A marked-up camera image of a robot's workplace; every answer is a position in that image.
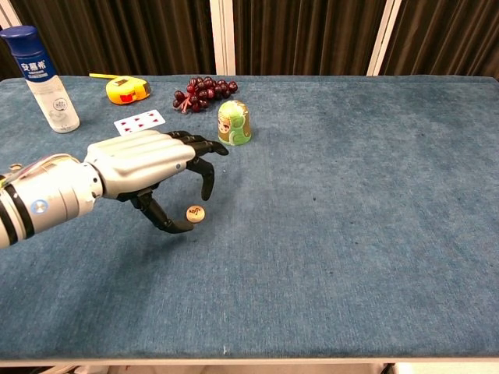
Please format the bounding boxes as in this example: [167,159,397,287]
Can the blue table cloth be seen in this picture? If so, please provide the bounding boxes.
[0,74,499,362]

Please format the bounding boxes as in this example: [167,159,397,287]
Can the black pleated curtain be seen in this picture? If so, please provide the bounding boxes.
[232,0,388,77]
[0,29,28,81]
[380,0,499,81]
[9,0,216,78]

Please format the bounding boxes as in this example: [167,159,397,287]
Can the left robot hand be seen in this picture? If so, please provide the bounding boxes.
[83,129,230,235]

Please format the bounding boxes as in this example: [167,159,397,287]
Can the dark red grape bunch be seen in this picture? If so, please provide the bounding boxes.
[172,76,239,114]

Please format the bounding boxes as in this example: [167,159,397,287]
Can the round wooden chess piece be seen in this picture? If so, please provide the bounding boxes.
[186,205,206,224]

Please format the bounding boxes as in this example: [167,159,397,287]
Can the yellow tape measure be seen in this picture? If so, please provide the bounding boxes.
[88,72,152,105]

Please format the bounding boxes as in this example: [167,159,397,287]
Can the white frame post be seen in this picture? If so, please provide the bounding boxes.
[209,0,237,76]
[0,0,23,30]
[366,0,407,77]

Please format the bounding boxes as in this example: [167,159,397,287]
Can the green matryoshka doll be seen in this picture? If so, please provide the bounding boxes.
[217,99,253,147]

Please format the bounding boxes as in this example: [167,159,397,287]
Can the clear bottle with blue cap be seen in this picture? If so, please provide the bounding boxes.
[0,25,81,135]

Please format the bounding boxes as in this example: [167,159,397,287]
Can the red hearts playing card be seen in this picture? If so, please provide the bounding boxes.
[113,109,166,137]

